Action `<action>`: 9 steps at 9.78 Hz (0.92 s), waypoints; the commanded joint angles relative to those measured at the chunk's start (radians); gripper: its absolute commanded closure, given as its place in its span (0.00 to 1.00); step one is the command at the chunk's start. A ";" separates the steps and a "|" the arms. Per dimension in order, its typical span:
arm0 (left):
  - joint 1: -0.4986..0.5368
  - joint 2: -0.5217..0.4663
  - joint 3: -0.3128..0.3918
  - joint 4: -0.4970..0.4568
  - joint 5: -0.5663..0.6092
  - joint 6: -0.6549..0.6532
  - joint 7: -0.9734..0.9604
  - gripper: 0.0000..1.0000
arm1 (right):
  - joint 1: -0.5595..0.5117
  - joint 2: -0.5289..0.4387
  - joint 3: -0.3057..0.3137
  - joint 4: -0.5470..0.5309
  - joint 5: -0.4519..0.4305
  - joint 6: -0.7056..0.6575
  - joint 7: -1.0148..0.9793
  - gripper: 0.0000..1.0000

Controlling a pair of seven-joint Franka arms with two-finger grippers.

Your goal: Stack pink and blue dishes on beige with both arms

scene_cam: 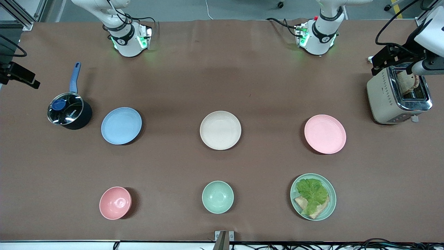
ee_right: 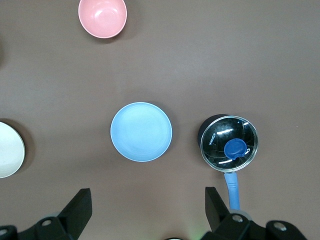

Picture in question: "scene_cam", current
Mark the pink shallow bowl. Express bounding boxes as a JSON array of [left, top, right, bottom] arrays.
[[304, 114, 347, 155]]

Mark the light blue shallow bowl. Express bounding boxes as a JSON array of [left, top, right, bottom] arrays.
[[101, 107, 143, 145]]

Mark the toast slice in toaster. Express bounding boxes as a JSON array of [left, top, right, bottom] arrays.
[[396, 71, 420, 95]]

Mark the beige chrome toaster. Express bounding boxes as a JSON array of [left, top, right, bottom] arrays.
[[367, 64, 433, 125]]

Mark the glass lid with blue knob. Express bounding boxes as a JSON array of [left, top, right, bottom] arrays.
[[48, 92, 85, 125]]

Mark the green lettuce leaf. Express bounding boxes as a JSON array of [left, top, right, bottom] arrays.
[[296, 178, 329, 215]]

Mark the green plate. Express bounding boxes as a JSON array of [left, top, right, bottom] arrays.
[[290, 173, 337, 221]]

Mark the small pink deep bowl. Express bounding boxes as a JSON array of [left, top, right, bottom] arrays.
[[99, 186, 132, 220]]

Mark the brown bread slice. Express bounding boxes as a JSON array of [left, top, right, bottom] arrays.
[[294, 195, 330, 219]]

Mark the brown table cover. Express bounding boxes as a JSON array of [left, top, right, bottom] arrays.
[[0, 19, 444, 242]]

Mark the beige shallow bowl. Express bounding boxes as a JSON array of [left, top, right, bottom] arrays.
[[200, 111, 242, 151]]

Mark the small green deep bowl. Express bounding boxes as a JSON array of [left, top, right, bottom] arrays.
[[202, 181, 234, 214]]

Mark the dark saucepan with blue handle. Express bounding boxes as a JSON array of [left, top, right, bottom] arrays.
[[48, 62, 93, 130]]

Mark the black left arm base cable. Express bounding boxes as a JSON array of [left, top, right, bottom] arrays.
[[266, 17, 299, 36]]

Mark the black arm base cable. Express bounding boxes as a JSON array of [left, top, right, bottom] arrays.
[[266, 17, 299, 36], [118, 13, 157, 25]]

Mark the black right arm base cable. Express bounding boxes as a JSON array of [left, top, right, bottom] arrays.
[[118, 13, 157, 25]]

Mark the black cable bundle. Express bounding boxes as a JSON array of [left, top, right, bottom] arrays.
[[229, 238, 444, 250]]

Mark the grey metal mounting bracket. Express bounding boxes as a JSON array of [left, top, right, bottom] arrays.
[[215, 231, 234, 250]]

